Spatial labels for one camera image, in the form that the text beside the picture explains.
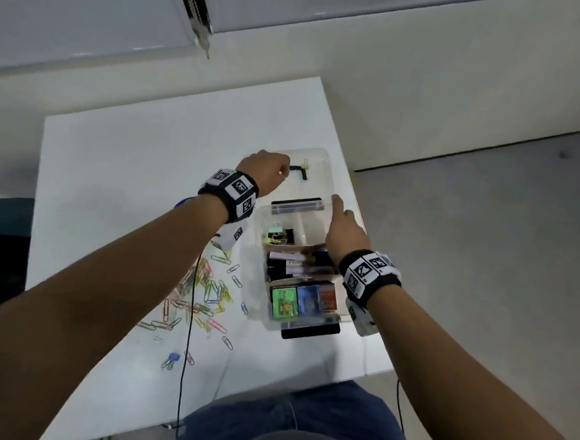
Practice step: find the person's right hand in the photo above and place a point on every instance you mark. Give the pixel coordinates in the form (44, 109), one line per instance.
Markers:
(348, 236)

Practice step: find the person's left hand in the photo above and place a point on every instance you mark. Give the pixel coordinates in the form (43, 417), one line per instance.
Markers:
(261, 171)

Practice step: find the person's left fingers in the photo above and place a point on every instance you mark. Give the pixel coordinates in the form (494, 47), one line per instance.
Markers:
(282, 167)

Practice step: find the black binder clip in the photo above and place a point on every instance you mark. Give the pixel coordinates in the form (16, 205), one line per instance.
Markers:
(299, 170)

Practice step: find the clear plastic organizer box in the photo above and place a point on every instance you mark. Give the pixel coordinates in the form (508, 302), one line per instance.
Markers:
(317, 189)

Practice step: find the person's right forearm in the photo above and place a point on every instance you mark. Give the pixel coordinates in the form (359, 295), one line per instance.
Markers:
(457, 378)

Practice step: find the person's left forearm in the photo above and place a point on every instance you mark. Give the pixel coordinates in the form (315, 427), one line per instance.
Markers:
(90, 312)

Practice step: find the black marker-tagged left wristband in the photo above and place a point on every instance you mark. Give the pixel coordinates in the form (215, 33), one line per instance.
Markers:
(232, 189)

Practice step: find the black marker-tagged wristband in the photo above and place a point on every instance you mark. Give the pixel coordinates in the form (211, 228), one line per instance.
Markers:
(232, 189)
(369, 275)

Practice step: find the cluster of metallic binder clips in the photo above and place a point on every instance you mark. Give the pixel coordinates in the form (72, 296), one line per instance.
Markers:
(279, 235)

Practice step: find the pink sticky note pad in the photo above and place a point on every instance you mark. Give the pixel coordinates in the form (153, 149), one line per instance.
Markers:
(292, 251)

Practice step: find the black stationery packs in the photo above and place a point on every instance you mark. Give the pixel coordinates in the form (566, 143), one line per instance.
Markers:
(286, 266)

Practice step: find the green small box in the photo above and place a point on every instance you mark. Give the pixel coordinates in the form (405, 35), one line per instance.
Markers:
(284, 301)

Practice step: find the blue small box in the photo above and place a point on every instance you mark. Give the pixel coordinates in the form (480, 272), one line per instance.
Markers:
(308, 299)

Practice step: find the red small box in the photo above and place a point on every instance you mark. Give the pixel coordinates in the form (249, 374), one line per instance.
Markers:
(328, 297)

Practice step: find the black marker-tagged right wristband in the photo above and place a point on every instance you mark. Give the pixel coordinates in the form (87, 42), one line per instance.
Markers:
(369, 275)

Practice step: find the pile of colourful paper clips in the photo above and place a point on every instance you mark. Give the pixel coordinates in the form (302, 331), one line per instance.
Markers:
(200, 293)

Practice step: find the black flat tray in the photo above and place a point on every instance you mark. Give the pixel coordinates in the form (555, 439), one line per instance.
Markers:
(310, 330)

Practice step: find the white roller blind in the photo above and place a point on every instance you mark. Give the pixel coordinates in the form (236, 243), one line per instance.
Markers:
(334, 7)
(86, 9)

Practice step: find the blue jeans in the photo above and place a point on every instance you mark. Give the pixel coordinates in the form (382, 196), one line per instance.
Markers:
(306, 412)

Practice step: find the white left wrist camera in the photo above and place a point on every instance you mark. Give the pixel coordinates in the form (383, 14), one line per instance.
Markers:
(232, 235)

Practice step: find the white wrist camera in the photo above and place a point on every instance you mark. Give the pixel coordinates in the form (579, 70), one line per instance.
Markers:
(362, 321)
(232, 235)

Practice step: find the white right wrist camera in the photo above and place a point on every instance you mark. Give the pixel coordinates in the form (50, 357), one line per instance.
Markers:
(362, 321)

